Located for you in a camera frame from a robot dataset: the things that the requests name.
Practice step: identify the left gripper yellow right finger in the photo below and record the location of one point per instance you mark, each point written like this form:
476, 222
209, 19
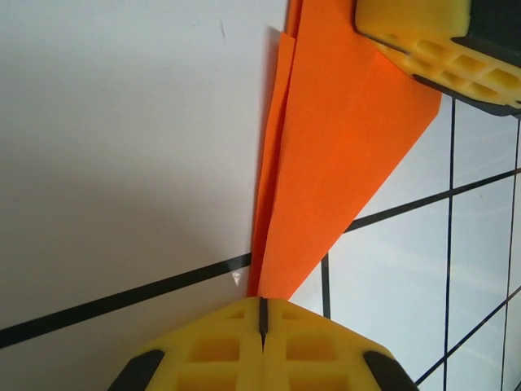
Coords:
317, 354

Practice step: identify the orange paper sheet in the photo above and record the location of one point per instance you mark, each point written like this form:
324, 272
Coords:
334, 142

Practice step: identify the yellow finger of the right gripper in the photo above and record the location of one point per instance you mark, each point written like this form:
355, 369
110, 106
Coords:
452, 79
411, 20

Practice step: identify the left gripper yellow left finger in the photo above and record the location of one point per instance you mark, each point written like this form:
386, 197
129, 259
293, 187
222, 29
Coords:
211, 354

